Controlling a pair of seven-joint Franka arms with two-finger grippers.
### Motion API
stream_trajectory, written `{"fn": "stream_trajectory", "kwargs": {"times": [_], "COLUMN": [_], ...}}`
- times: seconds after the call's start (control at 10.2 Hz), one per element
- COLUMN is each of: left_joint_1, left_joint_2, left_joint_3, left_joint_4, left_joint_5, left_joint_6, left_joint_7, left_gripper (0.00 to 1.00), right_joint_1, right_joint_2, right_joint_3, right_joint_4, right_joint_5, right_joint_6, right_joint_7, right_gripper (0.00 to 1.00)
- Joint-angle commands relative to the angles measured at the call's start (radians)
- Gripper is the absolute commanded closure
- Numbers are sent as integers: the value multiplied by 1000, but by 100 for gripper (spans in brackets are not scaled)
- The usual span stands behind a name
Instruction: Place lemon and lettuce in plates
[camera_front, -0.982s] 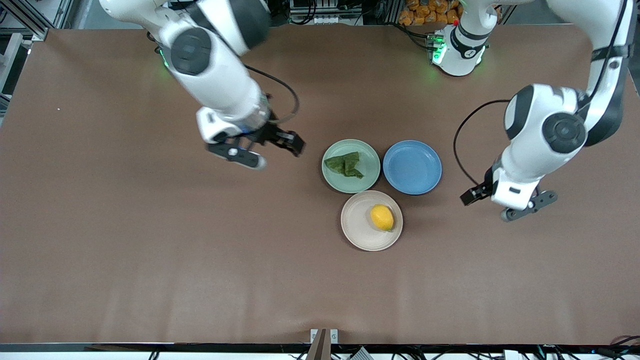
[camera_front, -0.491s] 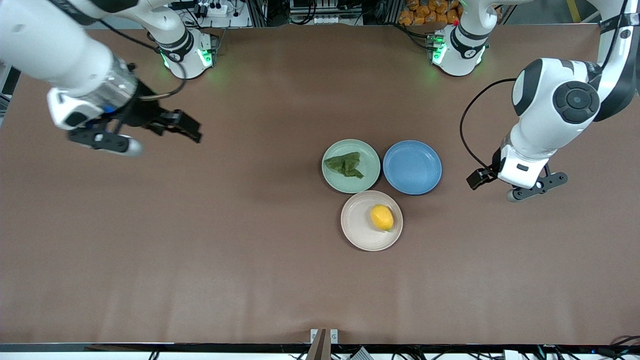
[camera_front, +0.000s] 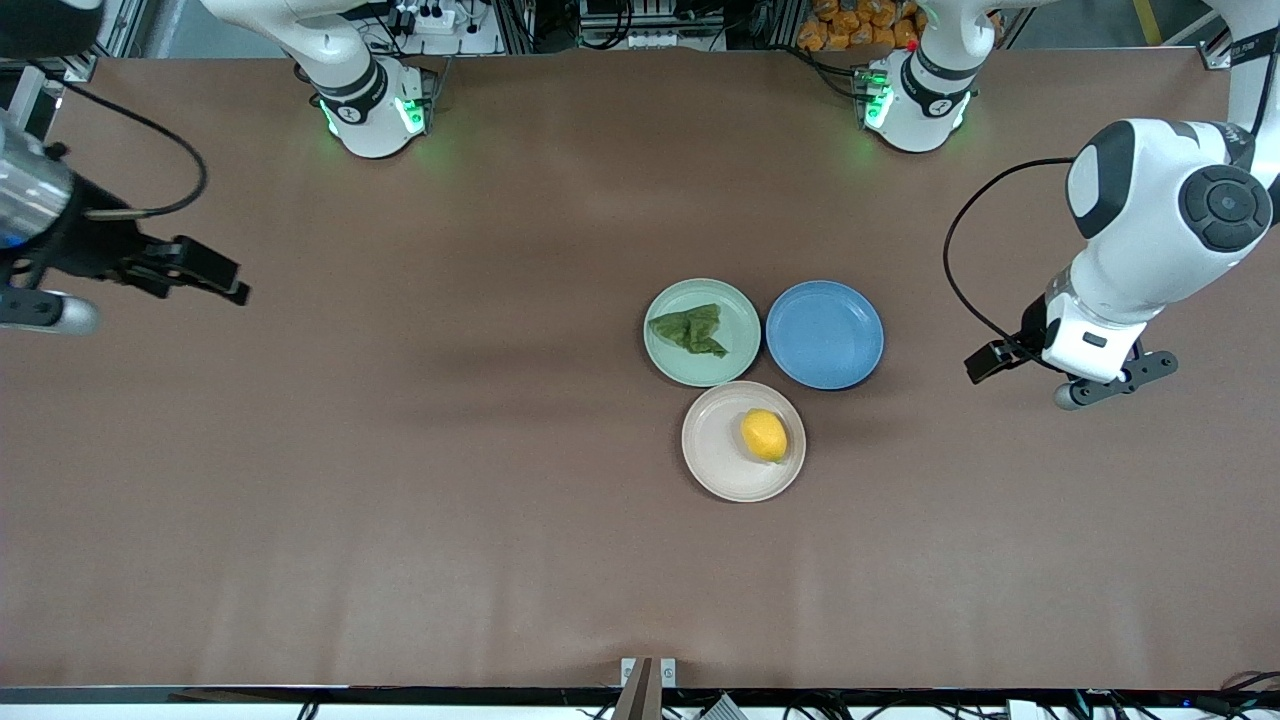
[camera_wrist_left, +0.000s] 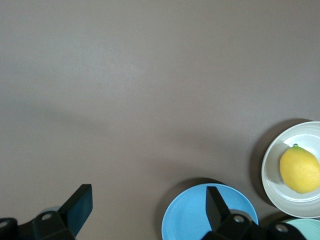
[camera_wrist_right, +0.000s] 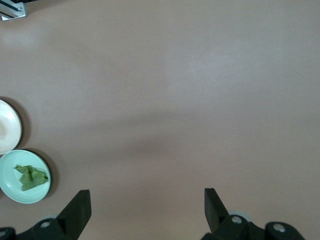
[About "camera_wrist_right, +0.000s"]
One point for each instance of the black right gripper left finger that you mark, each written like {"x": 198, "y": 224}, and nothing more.
{"x": 72, "y": 217}

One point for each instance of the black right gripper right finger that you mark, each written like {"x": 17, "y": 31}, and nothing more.
{"x": 217, "y": 217}

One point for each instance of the green lettuce leaf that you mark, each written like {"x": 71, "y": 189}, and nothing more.
{"x": 31, "y": 177}

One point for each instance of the green round plate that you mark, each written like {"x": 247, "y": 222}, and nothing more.
{"x": 10, "y": 190}

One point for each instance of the beige round plate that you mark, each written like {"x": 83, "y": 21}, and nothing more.
{"x": 10, "y": 125}

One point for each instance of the aluminium profile bracket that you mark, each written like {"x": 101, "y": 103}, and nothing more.
{"x": 12, "y": 10}

